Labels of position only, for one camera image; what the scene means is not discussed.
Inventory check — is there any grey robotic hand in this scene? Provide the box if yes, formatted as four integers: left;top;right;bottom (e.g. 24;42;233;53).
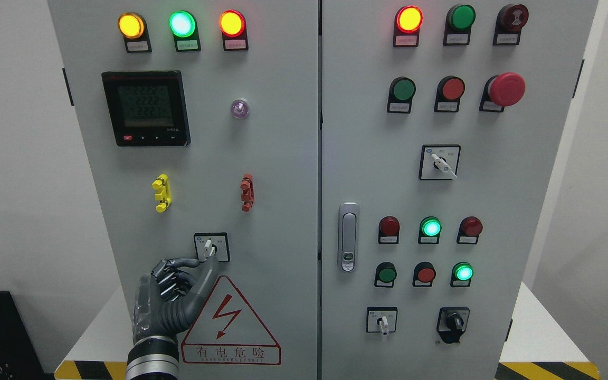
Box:
133;254;219;343

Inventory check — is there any white rotary light switch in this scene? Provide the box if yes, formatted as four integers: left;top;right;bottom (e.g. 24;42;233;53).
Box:
193;232;230;262

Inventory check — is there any yellow indicator light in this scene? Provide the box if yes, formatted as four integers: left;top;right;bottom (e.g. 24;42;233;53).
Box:
118;12;151;53

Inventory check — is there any red electrical hazard sticker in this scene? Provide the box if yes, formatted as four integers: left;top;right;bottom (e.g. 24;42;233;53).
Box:
180;275;281;365

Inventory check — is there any yellow terminal block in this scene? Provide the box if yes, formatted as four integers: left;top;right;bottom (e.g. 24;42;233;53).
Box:
151;173;172;213

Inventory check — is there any red terminal block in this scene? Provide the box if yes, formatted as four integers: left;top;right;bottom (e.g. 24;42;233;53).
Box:
240;174;255;213

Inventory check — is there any left grey cabinet door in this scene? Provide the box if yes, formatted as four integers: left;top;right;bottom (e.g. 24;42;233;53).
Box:
49;1;319;379

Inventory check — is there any grey cabinet door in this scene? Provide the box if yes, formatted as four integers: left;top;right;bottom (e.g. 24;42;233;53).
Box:
321;1;598;379
49;1;319;379

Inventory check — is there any black digital power meter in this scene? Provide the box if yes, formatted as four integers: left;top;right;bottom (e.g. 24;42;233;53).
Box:
101;70;191;147

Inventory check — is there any clear white indicator lamp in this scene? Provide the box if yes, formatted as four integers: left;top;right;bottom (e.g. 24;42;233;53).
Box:
230;98;250;119

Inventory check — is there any dark red indicator left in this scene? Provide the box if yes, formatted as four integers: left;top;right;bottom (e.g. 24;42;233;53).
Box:
378;216;400;244

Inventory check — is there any dark red indicator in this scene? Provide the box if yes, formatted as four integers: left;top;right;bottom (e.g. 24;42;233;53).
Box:
458;216;483;245
378;216;400;244

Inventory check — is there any red push button lower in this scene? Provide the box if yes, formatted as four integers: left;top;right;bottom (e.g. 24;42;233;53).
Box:
412;262;436;287

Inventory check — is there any lit green indicator middle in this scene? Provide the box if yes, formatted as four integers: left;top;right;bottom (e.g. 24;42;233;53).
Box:
418;216;442;244

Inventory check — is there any green indicator light top left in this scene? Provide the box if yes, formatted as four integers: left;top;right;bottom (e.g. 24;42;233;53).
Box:
168;10;201;51

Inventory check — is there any red indicator light top left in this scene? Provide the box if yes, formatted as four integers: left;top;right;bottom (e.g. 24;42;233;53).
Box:
218;9;249;51

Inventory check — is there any black rotary selector knob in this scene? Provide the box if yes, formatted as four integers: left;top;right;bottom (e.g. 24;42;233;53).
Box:
436;307;470;344

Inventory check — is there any lit green push button lower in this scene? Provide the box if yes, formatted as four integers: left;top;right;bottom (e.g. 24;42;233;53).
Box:
450;262;474;287

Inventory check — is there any dark red indicator right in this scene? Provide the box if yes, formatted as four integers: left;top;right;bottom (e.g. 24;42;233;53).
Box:
458;216;483;245

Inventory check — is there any green push button second row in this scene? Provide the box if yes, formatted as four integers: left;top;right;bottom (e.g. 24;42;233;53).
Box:
386;77;416;115

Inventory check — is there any right grey cabinet door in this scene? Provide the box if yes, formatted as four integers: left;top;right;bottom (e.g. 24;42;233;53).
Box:
321;1;598;379

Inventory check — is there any red push button second row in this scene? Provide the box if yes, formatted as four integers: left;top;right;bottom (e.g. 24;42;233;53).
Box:
434;75;466;113

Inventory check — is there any lit red indicator light right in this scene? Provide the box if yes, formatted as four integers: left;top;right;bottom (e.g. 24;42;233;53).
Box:
393;5;424;48

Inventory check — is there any white platform with hazard stripes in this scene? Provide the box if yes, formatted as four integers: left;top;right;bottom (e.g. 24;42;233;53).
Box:
53;284;601;379

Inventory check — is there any red emergency stop button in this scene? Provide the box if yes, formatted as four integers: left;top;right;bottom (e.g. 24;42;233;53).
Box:
479;72;526;113

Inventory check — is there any green push button top right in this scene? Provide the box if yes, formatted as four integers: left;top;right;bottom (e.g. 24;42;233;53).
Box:
442;3;476;46

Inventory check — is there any dark red buzzer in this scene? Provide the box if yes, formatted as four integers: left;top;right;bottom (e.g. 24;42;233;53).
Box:
493;3;529;46

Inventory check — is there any silver door lock handle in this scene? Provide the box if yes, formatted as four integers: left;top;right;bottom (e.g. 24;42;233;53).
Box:
338;202;359;273

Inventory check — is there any small white rotary switch bottom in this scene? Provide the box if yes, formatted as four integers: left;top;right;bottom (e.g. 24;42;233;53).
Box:
365;307;398;335

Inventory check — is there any white rotary selector switch right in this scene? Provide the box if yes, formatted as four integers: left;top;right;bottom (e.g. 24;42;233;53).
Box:
419;145;461;181

